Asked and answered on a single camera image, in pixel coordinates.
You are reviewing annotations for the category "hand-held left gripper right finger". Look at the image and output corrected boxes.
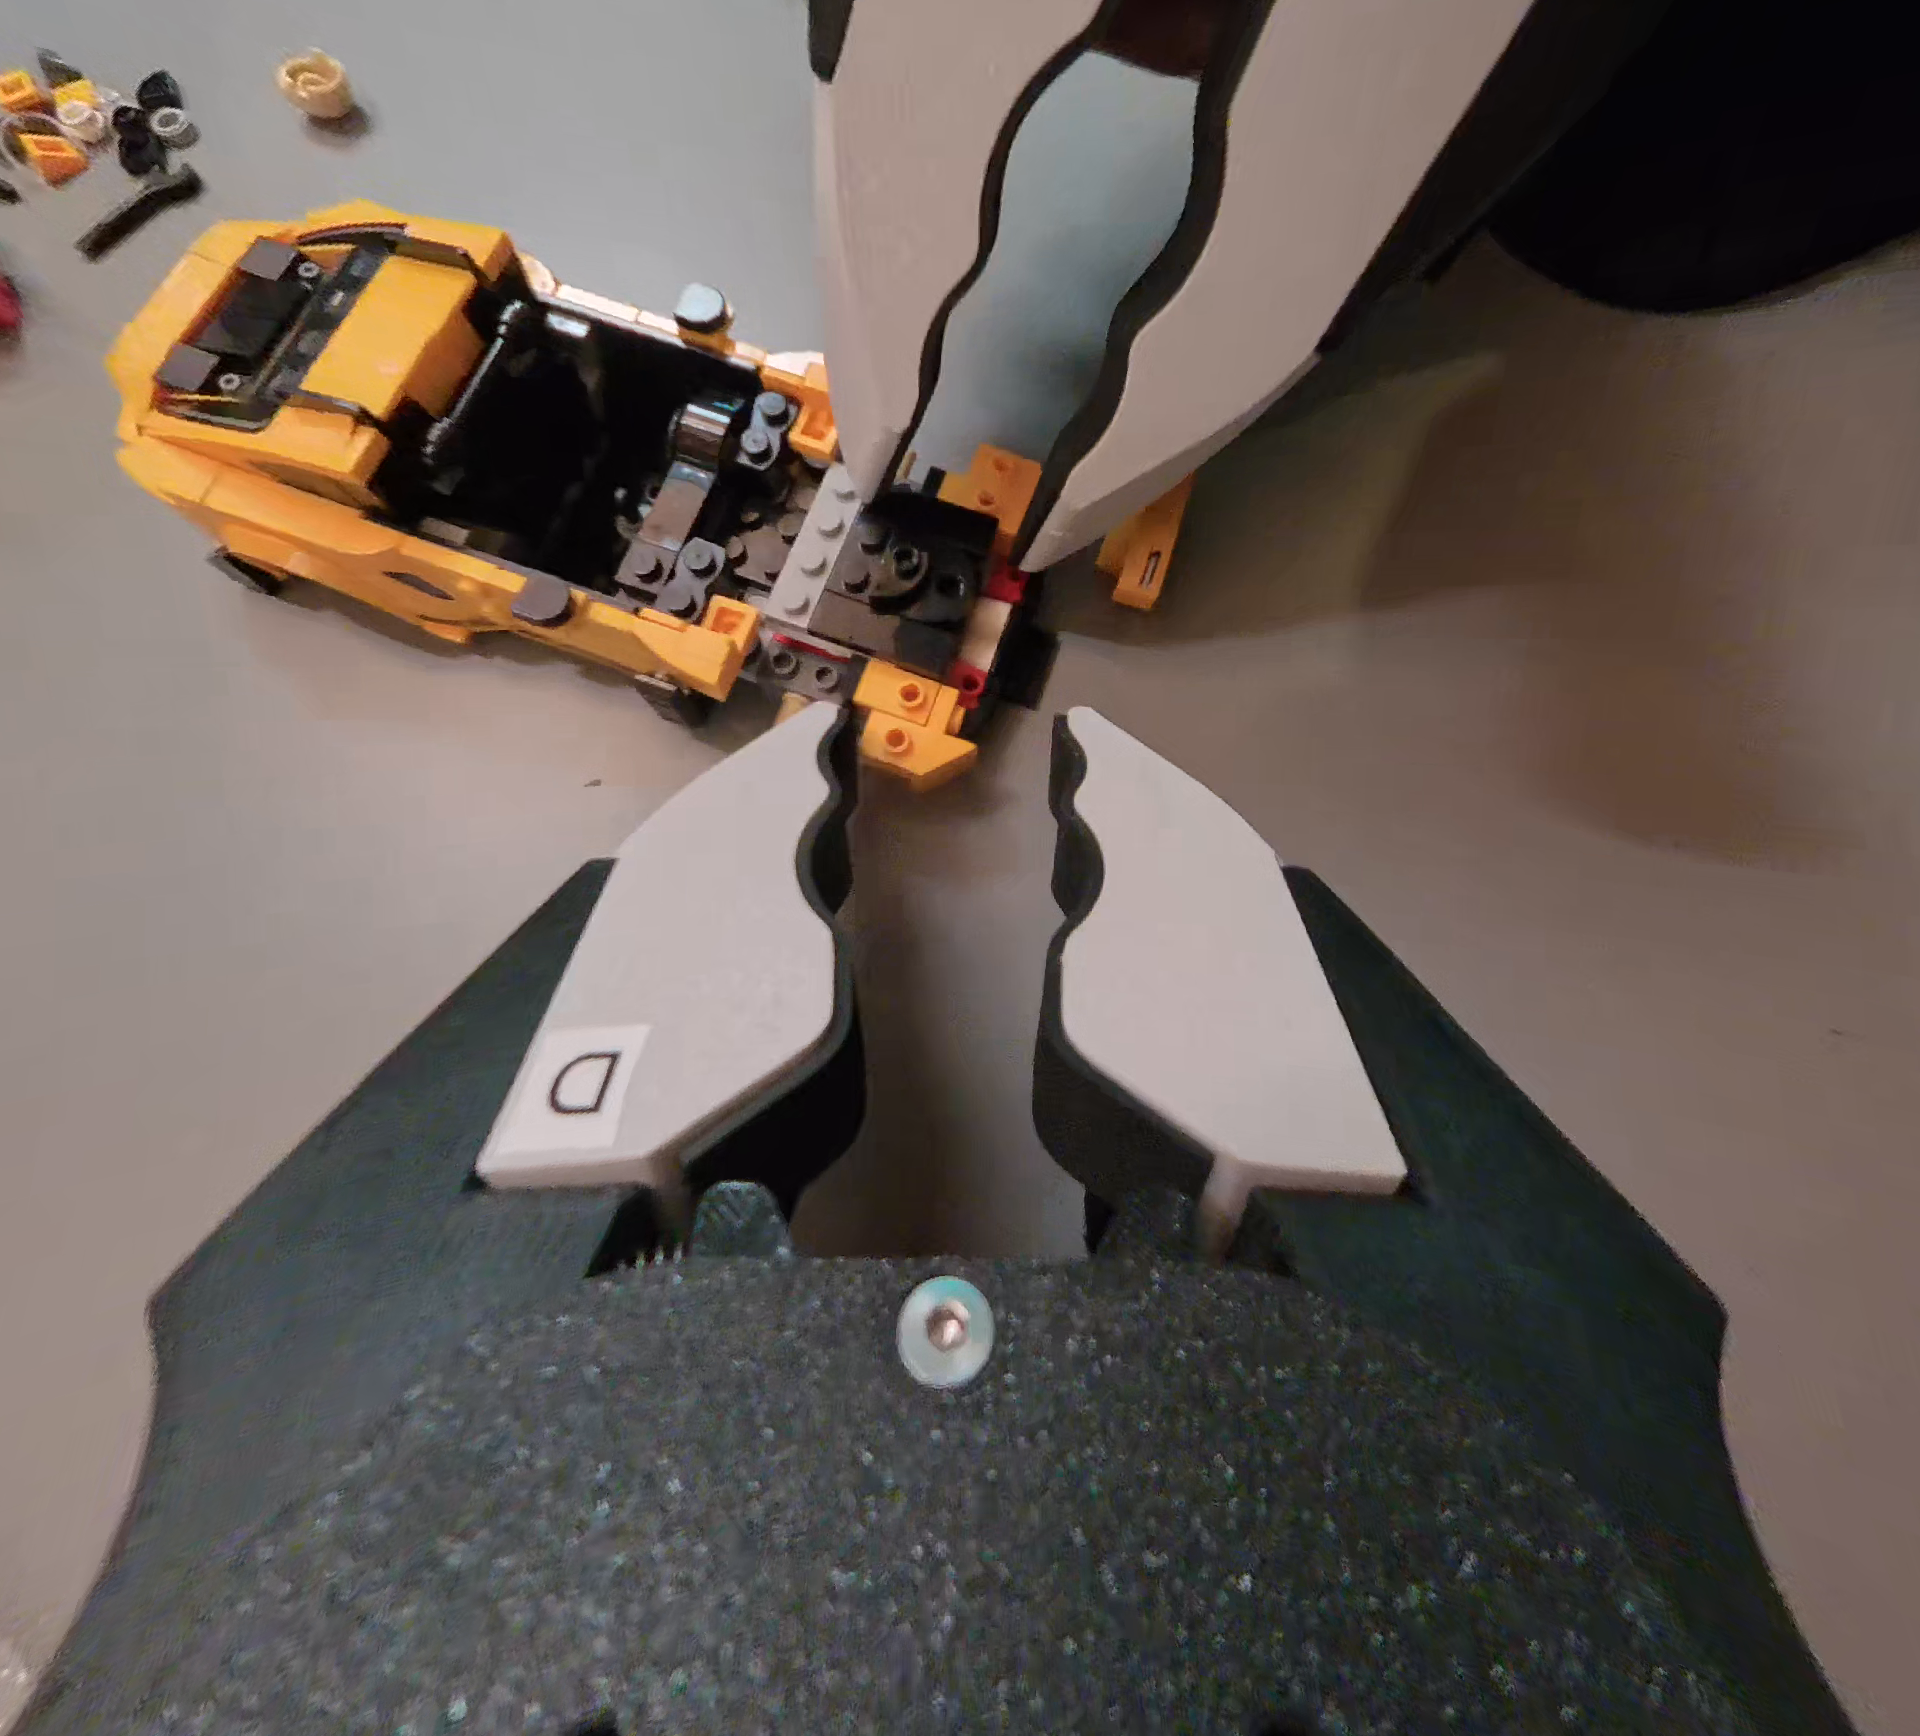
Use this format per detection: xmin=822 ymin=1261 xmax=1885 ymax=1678
xmin=1033 ymin=708 xmax=1412 ymax=1264

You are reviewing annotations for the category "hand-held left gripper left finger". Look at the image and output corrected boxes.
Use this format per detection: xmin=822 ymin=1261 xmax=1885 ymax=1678
xmin=475 ymin=702 xmax=868 ymax=1233

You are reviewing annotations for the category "yellow lego side panel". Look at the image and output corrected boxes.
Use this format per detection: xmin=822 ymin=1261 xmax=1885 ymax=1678
xmin=1094 ymin=475 xmax=1199 ymax=609

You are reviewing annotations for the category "yellow lego car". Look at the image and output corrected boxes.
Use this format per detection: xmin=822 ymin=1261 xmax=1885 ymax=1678
xmin=104 ymin=202 xmax=1063 ymax=779

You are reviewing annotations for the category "black lego wrench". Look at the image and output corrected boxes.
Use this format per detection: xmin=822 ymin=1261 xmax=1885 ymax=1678
xmin=76 ymin=164 xmax=203 ymax=258

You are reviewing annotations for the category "pile of small lego pieces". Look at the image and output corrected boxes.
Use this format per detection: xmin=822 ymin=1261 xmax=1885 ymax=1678
xmin=0 ymin=48 xmax=199 ymax=185

